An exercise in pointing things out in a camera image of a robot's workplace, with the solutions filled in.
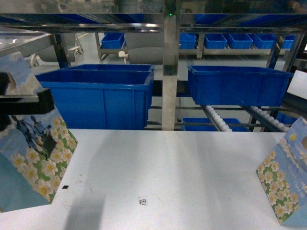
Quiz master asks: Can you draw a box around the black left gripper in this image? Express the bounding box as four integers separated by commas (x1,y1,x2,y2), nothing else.
0,72,55,131

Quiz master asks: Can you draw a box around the flower gift bag with figures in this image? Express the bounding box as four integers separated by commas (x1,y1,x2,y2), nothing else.
0,52,78,212

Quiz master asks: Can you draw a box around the large blue crate front left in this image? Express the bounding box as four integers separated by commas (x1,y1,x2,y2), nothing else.
36,70,154,130

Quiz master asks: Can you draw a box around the blue crate behind front crate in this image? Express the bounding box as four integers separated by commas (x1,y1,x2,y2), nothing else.
59,64,154,72

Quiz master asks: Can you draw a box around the small QR code sticker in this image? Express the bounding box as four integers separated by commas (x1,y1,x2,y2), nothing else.
138,196,148,206

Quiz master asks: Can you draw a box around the blue crate right on rollers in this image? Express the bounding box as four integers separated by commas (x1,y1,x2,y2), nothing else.
188,65,293,107

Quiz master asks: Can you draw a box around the steel centre post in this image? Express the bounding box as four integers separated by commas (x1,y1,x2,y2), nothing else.
162,13,180,131

